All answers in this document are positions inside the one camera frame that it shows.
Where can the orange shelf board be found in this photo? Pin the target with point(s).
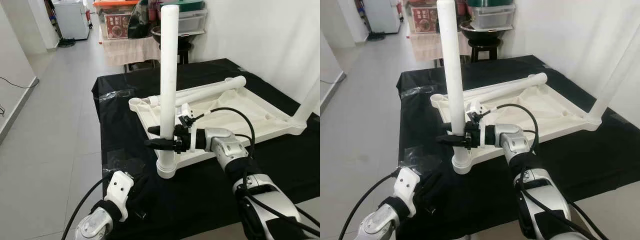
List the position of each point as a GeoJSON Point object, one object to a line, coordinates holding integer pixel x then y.
{"type": "Point", "coordinates": [115, 4]}

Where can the clear plastic storage container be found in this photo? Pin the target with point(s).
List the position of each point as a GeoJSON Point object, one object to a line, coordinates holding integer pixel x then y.
{"type": "Point", "coordinates": [192, 17]}
{"type": "Point", "coordinates": [492, 15]}

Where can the black tablecloth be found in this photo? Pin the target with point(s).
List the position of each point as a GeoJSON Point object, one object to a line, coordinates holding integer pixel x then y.
{"type": "Point", "coordinates": [290, 165]}
{"type": "Point", "coordinates": [590, 165]}

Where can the black bag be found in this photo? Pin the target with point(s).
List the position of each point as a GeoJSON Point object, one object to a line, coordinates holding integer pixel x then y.
{"type": "Point", "coordinates": [137, 22]}

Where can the white chest freezer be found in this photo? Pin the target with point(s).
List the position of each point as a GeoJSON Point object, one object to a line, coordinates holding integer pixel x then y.
{"type": "Point", "coordinates": [382, 15]}
{"type": "Point", "coordinates": [72, 20]}

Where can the red printed box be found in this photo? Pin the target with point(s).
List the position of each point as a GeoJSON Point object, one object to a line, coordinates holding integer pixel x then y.
{"type": "Point", "coordinates": [116, 27]}
{"type": "Point", "coordinates": [424, 22]}

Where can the cream plastic children table top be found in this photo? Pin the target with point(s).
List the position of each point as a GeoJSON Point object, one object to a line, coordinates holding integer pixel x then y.
{"type": "Point", "coordinates": [250, 112]}
{"type": "Point", "coordinates": [545, 107]}

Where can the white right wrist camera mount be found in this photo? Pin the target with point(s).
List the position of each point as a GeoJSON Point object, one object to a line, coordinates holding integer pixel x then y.
{"type": "Point", "coordinates": [475, 107]}
{"type": "Point", "coordinates": [187, 112]}

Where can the clear plastic wrap scrap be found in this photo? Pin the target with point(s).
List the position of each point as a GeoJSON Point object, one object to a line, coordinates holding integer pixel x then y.
{"type": "Point", "coordinates": [417, 90]}
{"type": "Point", "coordinates": [120, 156]}
{"type": "Point", "coordinates": [412, 154]}
{"type": "Point", "coordinates": [112, 93]}

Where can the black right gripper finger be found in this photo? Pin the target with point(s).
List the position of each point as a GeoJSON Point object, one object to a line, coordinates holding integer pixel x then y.
{"type": "Point", "coordinates": [159, 143]}
{"type": "Point", "coordinates": [446, 128]}
{"type": "Point", "coordinates": [449, 141]}
{"type": "Point", "coordinates": [154, 131]}

